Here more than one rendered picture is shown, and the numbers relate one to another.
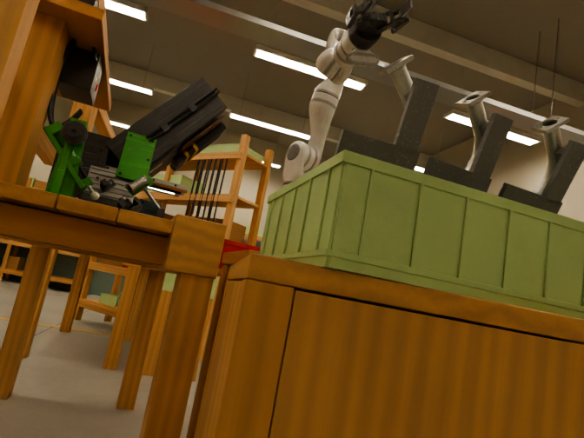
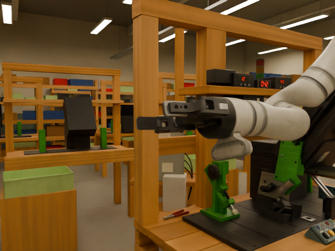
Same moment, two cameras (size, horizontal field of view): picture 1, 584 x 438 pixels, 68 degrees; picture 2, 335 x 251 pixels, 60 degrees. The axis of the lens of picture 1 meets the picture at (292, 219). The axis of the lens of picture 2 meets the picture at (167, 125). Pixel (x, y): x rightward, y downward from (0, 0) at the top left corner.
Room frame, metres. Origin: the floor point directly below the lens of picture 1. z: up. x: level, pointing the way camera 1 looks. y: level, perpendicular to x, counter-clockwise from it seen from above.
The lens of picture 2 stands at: (0.78, -0.57, 1.43)
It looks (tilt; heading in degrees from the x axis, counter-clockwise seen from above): 3 degrees down; 76
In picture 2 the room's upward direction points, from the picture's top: straight up
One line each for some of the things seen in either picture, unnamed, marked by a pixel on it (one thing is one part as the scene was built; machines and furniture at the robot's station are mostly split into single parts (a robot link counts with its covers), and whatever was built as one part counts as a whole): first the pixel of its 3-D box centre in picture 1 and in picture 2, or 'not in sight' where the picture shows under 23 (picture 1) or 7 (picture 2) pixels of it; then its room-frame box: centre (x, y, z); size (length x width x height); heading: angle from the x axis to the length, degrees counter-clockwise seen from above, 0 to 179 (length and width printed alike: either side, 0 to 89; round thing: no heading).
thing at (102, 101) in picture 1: (76, 62); (251, 92); (1.68, 1.00, 1.52); 0.90 x 0.25 x 0.04; 20
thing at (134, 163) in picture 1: (136, 159); (291, 160); (1.72, 0.67, 1.17); 0.13 x 0.12 x 0.20; 20
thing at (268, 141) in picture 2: (81, 178); (278, 169); (1.82, 0.92, 1.07); 0.30 x 0.18 x 0.34; 20
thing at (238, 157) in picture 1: (166, 234); not in sight; (5.13, 1.43, 1.19); 2.30 x 0.55 x 2.39; 55
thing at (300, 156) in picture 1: (299, 168); not in sight; (1.43, 0.01, 1.18); 0.09 x 0.09 x 0.17; 42
